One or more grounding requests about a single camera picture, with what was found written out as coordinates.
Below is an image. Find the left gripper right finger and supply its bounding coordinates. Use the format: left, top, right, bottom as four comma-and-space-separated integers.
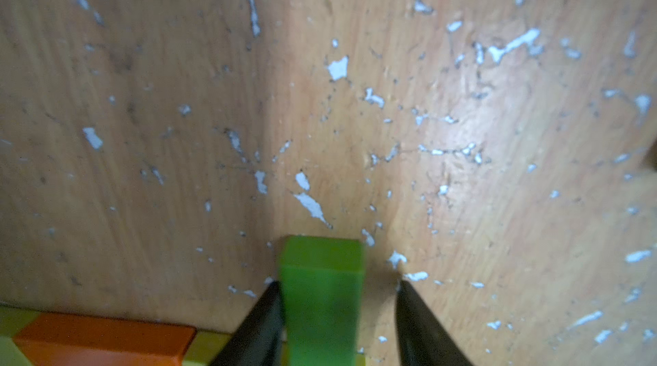
395, 280, 473, 366

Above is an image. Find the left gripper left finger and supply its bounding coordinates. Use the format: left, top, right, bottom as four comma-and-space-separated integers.
210, 282, 285, 366

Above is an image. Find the small green block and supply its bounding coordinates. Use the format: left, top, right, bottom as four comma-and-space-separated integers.
279, 236, 365, 365

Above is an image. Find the yellow block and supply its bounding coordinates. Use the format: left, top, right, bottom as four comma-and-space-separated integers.
181, 330, 231, 366
0, 306, 40, 366

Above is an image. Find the orange block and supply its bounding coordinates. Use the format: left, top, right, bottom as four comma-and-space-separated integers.
13, 313, 196, 365

